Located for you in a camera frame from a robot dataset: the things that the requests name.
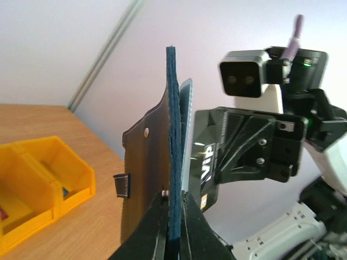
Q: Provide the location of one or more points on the black VIP credit card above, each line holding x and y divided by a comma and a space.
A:
209, 141

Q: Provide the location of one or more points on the right yellow bin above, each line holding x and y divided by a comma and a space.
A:
65, 168

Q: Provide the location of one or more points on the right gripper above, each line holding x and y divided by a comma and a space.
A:
248, 148

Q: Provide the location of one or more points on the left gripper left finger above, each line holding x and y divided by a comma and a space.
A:
148, 240

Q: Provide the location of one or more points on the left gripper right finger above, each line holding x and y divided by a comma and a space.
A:
198, 241

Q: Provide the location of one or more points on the yellow bin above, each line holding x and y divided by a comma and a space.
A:
65, 168
28, 196

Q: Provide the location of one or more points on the red credit card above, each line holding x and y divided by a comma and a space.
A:
3, 213

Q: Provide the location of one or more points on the right aluminium frame post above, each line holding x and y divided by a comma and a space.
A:
117, 33

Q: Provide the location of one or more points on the blue card holder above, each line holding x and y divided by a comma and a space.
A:
154, 155

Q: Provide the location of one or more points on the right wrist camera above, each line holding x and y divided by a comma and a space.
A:
253, 78

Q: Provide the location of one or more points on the middle yellow bin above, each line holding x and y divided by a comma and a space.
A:
28, 196

